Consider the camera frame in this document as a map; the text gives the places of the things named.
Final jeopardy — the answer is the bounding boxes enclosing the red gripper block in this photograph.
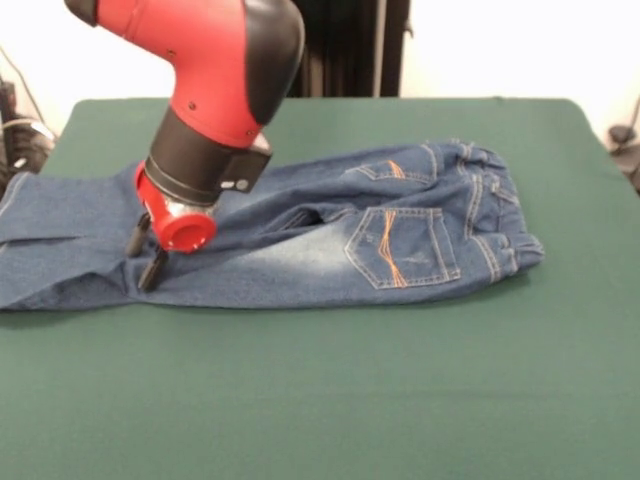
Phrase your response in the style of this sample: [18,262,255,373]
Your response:
[124,160,219,294]

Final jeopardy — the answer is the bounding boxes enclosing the blue denim jeans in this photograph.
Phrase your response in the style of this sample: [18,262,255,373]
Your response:
[0,141,547,312]

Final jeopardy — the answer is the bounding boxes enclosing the dark green table cloth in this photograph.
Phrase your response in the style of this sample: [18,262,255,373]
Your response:
[0,97,640,480]

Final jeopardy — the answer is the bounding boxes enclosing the black stand leg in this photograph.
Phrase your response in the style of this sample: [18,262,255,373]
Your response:
[607,97,640,196]

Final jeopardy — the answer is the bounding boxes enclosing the black cable bundle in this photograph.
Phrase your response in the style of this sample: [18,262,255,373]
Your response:
[0,44,56,176]

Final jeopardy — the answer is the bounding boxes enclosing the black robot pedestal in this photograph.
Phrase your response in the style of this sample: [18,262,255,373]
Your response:
[287,0,416,99]

